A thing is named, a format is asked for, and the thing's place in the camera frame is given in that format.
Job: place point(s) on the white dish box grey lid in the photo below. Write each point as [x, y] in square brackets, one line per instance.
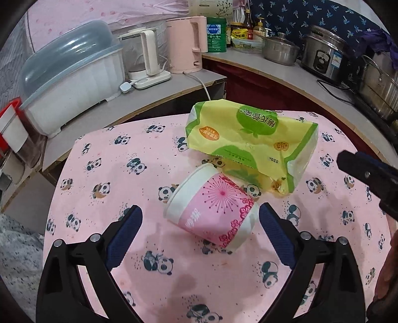
[71, 87]

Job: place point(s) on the tall sauce bottle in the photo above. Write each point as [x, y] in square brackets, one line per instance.
[248, 24]

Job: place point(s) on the large steel pot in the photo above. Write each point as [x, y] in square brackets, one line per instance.
[381, 90]

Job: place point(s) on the purple cloth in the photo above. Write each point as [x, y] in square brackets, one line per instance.
[376, 42]

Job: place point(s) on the black induction cooker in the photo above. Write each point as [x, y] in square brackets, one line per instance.
[373, 113]

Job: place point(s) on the small steel pot glass lid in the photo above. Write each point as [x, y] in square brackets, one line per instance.
[279, 51]

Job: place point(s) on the grey speckled cloth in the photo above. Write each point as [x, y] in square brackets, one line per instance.
[18, 264]

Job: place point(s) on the pink panda tablecloth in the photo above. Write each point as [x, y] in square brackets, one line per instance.
[124, 174]

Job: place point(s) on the green tin can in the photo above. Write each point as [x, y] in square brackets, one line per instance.
[216, 35]

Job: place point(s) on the white cardboard box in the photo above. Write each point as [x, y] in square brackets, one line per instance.
[211, 7]

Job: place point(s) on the red plastic container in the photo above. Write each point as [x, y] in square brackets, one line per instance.
[9, 121]

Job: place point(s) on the small sauce bottle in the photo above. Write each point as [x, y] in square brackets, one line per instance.
[259, 27]

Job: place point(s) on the steel rice cooker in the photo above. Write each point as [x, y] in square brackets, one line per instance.
[325, 56]

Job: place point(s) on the pink flowered paper cup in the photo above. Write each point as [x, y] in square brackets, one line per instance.
[211, 217]

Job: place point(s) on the clear food container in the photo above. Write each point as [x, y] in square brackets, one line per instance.
[247, 45]

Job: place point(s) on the pink electric kettle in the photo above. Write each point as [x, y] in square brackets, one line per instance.
[183, 46]

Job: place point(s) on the pink dotted cloth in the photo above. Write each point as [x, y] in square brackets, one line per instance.
[93, 15]

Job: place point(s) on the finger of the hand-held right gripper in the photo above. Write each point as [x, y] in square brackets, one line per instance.
[357, 164]

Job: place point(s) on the yellow green tissue packet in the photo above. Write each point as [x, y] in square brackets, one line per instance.
[248, 130]

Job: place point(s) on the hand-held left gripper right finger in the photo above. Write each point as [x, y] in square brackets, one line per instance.
[276, 236]

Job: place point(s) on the navy printed cloth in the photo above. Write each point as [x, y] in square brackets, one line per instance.
[311, 12]

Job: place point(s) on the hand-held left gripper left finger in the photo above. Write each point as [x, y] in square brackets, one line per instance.
[124, 236]

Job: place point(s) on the white plug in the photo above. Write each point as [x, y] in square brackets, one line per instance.
[126, 87]

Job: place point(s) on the dark sauce bottle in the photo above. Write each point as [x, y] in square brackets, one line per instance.
[229, 35]

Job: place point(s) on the person's right hand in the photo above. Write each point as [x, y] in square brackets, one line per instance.
[385, 279]

